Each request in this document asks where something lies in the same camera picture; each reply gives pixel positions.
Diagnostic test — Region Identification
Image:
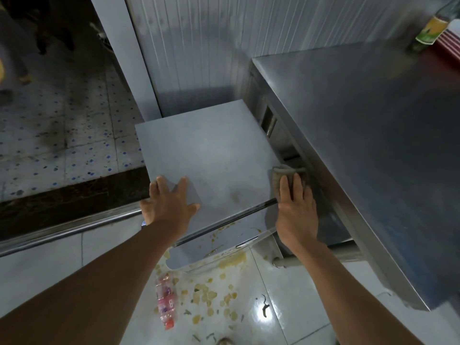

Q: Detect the person's left forearm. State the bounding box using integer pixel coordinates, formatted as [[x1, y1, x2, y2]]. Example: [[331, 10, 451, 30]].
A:
[[0, 224, 179, 345]]

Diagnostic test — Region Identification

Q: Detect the person's right hand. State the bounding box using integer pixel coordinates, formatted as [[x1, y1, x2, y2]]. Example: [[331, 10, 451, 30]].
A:
[[275, 174, 320, 255]]

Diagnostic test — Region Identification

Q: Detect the stack of white red plates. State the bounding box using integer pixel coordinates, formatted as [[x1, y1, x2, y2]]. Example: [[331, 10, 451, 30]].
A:
[[433, 17, 460, 61]]

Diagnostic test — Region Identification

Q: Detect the brown cleaning cloth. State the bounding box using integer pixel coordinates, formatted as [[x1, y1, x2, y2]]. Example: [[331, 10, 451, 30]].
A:
[[271, 165, 310, 202]]

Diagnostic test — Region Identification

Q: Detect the pink label plastic bottle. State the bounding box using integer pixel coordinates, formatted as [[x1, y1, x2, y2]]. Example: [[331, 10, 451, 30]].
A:
[[154, 272, 179, 331]]

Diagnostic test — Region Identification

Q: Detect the green glass bottle yellow label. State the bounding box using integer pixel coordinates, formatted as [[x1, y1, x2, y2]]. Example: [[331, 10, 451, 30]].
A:
[[406, 0, 460, 54]]

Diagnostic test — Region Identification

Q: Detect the small silver fridge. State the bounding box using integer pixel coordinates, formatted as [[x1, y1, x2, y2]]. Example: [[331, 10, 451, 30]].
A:
[[135, 99, 288, 274]]

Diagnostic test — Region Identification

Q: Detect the person's left hand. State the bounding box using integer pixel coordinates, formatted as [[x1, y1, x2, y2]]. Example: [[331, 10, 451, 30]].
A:
[[140, 175, 201, 245]]

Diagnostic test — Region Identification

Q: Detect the person's right forearm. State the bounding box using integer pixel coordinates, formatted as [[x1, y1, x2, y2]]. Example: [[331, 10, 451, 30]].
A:
[[293, 240, 414, 345]]

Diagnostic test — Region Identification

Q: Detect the stainless steel table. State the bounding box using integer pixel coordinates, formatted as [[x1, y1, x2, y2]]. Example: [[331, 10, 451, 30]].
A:
[[246, 41, 460, 311]]

